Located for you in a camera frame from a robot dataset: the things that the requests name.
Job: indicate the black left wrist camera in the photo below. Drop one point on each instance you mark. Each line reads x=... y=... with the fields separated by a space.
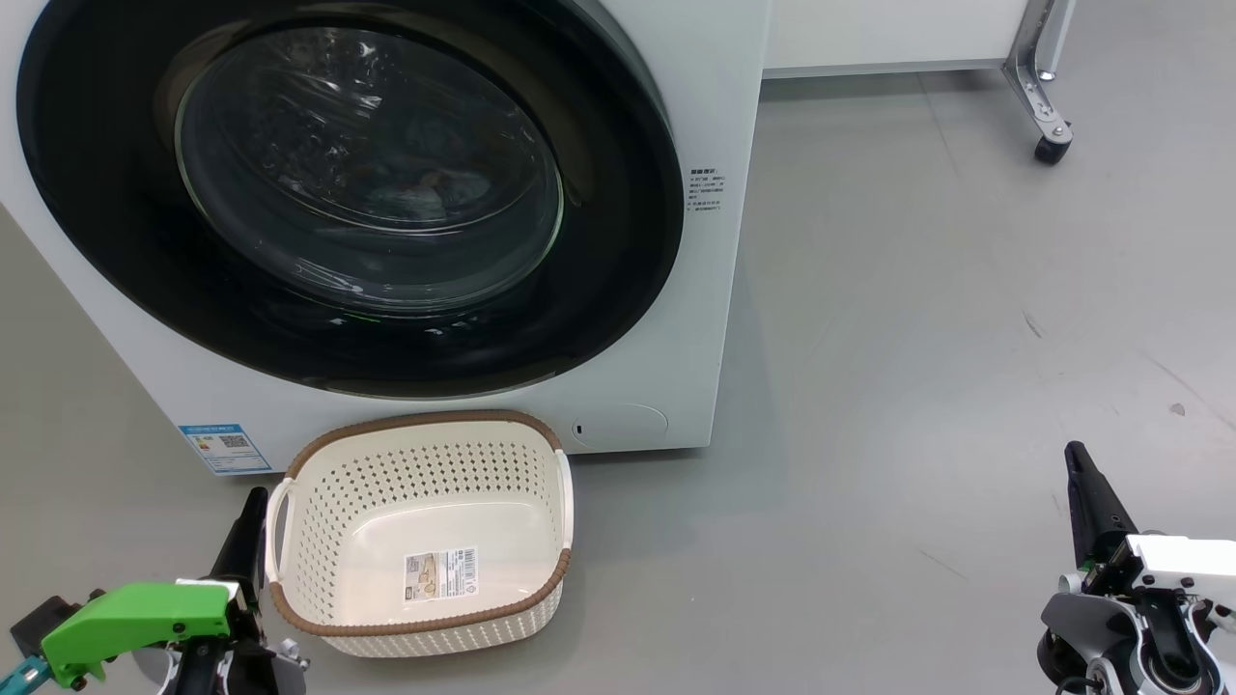
x=39 y=627

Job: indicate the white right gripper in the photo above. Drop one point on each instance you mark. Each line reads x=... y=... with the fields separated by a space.
x=1178 y=560

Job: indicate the white basket with brown rim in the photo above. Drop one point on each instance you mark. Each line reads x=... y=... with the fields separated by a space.
x=425 y=473

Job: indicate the round dark washing machine door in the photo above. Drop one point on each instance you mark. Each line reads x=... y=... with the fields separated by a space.
x=599 y=241

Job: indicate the black caster wheel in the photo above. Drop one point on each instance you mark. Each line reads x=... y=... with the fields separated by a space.
x=1054 y=150

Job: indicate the basket bottom label sticker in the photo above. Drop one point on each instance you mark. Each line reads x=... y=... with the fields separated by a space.
x=441 y=574

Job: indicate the metal partition leg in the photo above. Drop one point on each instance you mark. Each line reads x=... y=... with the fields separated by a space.
x=1033 y=68

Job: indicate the white mobile partition panel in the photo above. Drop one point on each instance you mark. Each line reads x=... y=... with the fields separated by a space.
x=888 y=34

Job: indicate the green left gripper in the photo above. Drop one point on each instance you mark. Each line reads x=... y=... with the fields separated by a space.
x=135 y=618

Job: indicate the blue energy label sticker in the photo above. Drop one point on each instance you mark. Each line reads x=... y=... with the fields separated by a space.
x=225 y=449

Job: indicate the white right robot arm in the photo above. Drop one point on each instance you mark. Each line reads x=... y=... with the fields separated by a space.
x=1091 y=627

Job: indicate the white front-load washing machine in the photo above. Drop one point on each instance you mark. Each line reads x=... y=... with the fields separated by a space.
x=715 y=290

